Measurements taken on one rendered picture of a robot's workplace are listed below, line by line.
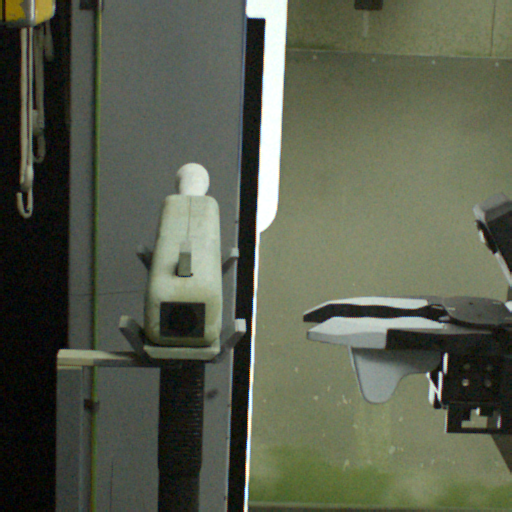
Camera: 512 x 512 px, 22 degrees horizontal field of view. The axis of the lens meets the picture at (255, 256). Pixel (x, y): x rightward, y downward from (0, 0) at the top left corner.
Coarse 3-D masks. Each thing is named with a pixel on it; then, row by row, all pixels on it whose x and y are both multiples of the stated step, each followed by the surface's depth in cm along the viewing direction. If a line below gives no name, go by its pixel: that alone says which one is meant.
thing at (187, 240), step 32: (192, 192) 114; (160, 224) 99; (192, 224) 97; (160, 256) 87; (192, 256) 87; (160, 288) 80; (192, 288) 80; (160, 320) 80; (160, 352) 80; (192, 352) 80; (160, 384) 92; (192, 384) 92; (160, 416) 92; (192, 416) 92; (160, 448) 93; (192, 448) 93; (160, 480) 94; (192, 480) 94
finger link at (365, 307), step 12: (336, 300) 96; (348, 300) 96; (360, 300) 96; (372, 300) 96; (384, 300) 96; (396, 300) 96; (408, 300) 97; (420, 300) 97; (312, 312) 95; (324, 312) 95; (336, 312) 95; (348, 312) 95; (360, 312) 95; (372, 312) 95; (384, 312) 95; (396, 312) 95; (408, 312) 95; (420, 312) 95; (348, 348) 97
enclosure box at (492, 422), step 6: (510, 288) 222; (510, 294) 222; (510, 300) 222; (498, 414) 228; (492, 420) 231; (498, 420) 228; (486, 426) 234; (492, 426) 231; (498, 426) 228; (492, 438) 231; (498, 438) 228; (504, 438) 225; (510, 438) 222; (498, 444) 228; (504, 444) 225; (510, 444) 222; (504, 450) 225; (510, 450) 222; (504, 456) 225; (510, 456) 222; (510, 462) 222; (510, 468) 222
